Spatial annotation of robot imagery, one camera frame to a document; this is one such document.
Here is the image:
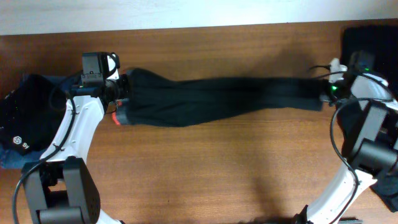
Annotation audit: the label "folded black shirt with logo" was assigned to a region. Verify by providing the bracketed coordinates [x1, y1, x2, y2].
[0, 73, 68, 156]

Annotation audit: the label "black garment pile right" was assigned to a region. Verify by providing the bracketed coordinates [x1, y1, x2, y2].
[341, 26, 397, 212]

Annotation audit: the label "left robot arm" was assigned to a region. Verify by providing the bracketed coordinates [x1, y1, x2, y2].
[12, 52, 129, 223]

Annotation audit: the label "folded blue jeans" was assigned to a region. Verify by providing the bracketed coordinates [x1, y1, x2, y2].
[0, 73, 68, 170]

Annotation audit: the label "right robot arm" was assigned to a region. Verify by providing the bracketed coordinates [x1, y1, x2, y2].
[291, 50, 397, 223]

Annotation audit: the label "black leggings red grey waistband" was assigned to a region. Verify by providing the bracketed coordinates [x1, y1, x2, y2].
[112, 68, 329, 128]

